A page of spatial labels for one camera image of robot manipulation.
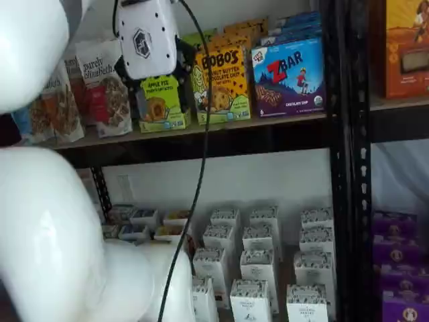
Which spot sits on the light wooden shelf board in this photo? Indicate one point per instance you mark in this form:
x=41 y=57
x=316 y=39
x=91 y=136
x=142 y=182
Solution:
x=402 y=103
x=234 y=125

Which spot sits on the orange label granola bag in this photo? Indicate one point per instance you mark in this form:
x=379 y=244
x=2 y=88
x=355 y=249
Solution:
x=57 y=110

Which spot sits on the purple snack box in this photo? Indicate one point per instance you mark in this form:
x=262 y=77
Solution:
x=405 y=280
x=397 y=251
x=395 y=223
x=407 y=308

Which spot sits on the large orange snack box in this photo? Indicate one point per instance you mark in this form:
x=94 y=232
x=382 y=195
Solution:
x=405 y=50

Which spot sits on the yellow top granola box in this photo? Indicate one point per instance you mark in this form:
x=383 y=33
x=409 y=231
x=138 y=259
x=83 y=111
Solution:
x=177 y=216
x=171 y=231

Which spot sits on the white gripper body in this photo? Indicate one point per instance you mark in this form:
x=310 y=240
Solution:
x=147 y=40

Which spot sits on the purely elizabeth granola bag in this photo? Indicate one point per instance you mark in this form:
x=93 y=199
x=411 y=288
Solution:
x=75 y=87

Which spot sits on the blue top granola box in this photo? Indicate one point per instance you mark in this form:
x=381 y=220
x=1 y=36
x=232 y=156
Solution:
x=132 y=231
x=144 y=214

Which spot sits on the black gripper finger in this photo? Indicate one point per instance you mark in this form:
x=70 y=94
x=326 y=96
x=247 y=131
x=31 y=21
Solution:
x=184 y=60
x=125 y=75

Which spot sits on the white organic pantry box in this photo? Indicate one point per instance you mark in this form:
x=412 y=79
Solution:
x=218 y=236
x=306 y=305
x=316 y=216
x=209 y=265
x=225 y=216
x=264 y=214
x=258 y=238
x=256 y=268
x=313 y=268
x=316 y=239
x=204 y=298
x=249 y=302

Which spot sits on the blue label granola bag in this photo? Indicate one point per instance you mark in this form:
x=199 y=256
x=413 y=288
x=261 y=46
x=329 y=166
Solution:
x=21 y=125

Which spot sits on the yellow Bobo's peanut butter box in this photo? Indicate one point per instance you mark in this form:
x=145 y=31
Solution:
x=221 y=94
x=248 y=25
x=234 y=40

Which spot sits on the green top granola box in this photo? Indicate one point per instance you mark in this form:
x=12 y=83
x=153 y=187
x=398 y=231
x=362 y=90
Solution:
x=119 y=213
x=110 y=231

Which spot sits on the black metal shelf rack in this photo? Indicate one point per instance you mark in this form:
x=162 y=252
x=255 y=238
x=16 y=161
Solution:
x=234 y=146
x=399 y=125

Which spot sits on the blue purple Zbar box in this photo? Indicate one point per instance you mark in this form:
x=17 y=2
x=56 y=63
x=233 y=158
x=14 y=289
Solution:
x=288 y=80
x=298 y=19
x=295 y=30
x=291 y=39

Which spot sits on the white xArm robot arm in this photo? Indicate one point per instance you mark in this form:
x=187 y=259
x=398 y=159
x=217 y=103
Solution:
x=50 y=234

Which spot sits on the red label granola bag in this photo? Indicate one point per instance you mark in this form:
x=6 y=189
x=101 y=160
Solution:
x=100 y=94

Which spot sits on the green Bobo's apple pie box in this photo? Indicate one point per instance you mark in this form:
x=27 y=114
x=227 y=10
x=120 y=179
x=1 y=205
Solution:
x=157 y=107
x=201 y=36

